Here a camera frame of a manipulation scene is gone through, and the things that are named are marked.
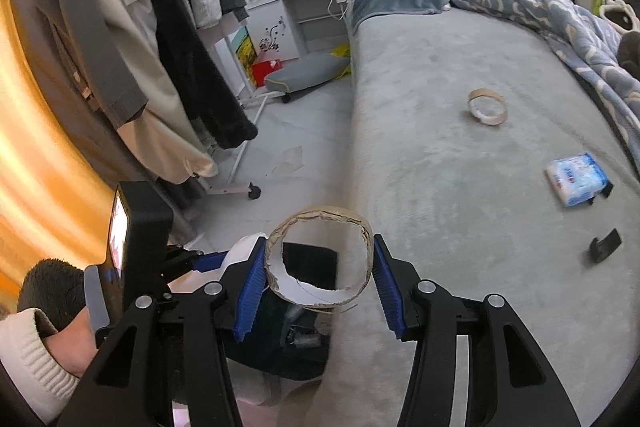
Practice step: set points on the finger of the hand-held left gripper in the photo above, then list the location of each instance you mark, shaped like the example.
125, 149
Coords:
210, 261

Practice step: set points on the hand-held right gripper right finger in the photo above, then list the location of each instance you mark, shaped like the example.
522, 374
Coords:
390, 292

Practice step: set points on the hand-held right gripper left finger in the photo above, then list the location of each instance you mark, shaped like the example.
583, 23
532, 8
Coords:
250, 292

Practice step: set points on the cardboard tape roll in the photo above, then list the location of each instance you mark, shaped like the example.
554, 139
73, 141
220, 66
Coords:
320, 294
487, 121

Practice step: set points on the blue white tissue pack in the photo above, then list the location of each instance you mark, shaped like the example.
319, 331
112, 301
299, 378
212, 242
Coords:
575, 179

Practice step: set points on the black clip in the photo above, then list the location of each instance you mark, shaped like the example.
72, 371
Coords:
607, 244

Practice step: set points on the small black plastic piece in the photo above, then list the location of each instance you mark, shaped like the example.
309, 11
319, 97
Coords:
606, 191

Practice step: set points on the person's left hand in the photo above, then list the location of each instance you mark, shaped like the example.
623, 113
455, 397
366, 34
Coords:
75, 342

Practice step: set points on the white clothes rack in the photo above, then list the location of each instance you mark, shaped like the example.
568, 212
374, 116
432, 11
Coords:
235, 189

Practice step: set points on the grey bed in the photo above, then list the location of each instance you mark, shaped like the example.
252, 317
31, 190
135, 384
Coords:
450, 232

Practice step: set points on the beige coat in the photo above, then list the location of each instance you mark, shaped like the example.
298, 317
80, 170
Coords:
165, 132

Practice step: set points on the person's grey fuzzy pants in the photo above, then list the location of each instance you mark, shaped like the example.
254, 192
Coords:
50, 287

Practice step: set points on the orange curtain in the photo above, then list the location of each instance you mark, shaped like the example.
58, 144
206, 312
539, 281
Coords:
40, 157

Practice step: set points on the black fuzzy coat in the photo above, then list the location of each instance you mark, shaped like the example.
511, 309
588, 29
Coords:
200, 82

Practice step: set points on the red box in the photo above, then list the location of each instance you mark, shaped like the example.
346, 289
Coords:
265, 74

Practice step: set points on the grey cushion stool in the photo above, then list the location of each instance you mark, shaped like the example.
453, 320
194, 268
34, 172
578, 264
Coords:
305, 74

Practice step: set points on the grey cardigan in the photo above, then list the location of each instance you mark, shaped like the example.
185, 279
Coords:
85, 32

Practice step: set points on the yellow picture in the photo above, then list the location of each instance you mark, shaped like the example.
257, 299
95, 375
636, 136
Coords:
245, 47

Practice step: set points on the yellow plastic bag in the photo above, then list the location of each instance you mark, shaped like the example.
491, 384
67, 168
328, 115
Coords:
341, 54

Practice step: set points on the white flower-shaped cat bed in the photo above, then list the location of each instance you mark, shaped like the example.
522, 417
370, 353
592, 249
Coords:
607, 14

